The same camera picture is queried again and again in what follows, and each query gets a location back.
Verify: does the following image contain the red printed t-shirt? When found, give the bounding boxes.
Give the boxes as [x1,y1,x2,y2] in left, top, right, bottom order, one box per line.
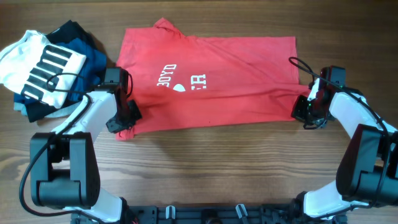
[116,18,309,140]

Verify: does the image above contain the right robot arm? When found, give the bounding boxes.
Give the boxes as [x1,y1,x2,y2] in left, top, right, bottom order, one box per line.
[292,65,397,221]

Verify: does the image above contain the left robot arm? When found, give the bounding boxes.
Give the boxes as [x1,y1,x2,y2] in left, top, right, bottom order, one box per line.
[19,67,142,223]

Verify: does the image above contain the blue folded shirt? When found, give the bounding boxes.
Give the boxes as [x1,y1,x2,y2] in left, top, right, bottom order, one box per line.
[14,38,106,109]

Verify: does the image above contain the white black striped folded shirt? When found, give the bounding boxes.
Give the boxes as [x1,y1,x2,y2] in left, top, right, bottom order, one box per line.
[1,30,86,109]

